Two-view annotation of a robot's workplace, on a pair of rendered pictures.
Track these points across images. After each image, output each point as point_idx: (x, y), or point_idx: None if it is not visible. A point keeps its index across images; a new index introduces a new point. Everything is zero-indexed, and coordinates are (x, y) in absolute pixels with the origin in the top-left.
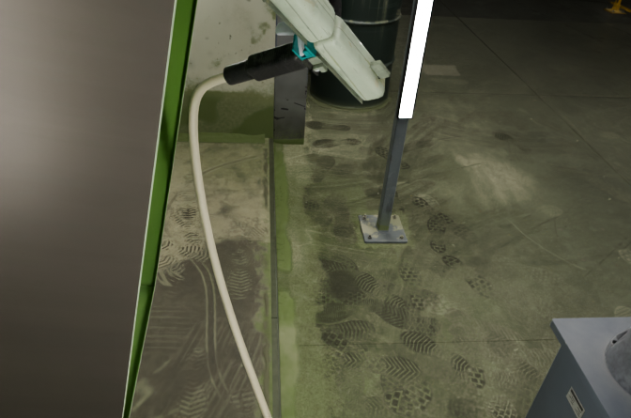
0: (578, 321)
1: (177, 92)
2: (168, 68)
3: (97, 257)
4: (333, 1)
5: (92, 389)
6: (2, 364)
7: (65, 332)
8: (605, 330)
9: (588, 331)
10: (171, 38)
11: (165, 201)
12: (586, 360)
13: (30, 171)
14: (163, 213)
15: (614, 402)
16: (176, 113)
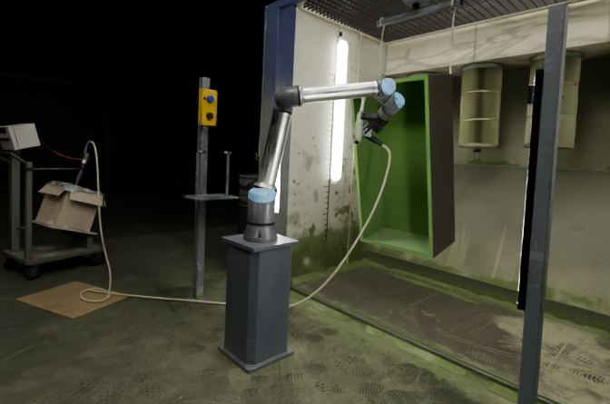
0: (290, 241)
1: (431, 172)
2: (433, 163)
3: (359, 159)
4: (368, 124)
5: (360, 191)
6: (368, 182)
7: (362, 175)
8: (280, 241)
9: (285, 241)
10: (354, 123)
11: (432, 216)
12: (282, 237)
13: (363, 143)
14: (432, 221)
15: None
16: (431, 180)
